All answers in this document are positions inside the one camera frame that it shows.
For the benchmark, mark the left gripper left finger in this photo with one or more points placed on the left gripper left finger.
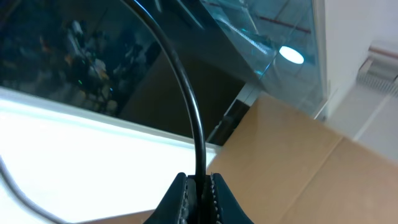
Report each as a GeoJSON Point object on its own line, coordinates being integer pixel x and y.
{"type": "Point", "coordinates": [168, 210]}

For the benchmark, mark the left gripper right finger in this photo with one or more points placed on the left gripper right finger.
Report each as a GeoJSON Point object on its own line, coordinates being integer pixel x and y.
{"type": "Point", "coordinates": [226, 207]}

